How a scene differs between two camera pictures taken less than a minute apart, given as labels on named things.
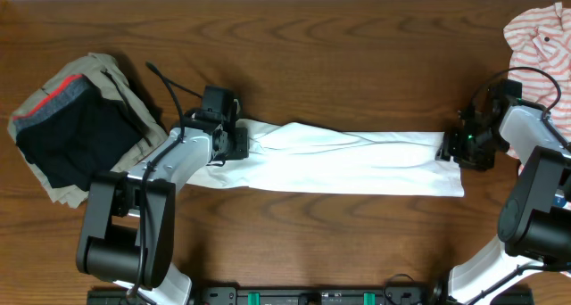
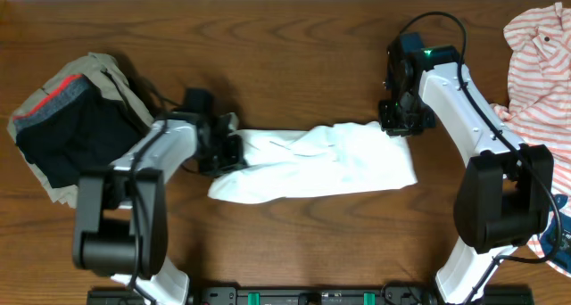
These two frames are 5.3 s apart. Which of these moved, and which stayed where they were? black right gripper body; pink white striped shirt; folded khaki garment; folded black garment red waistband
Moved: black right gripper body
Stayed: pink white striped shirt; folded black garment red waistband; folded khaki garment
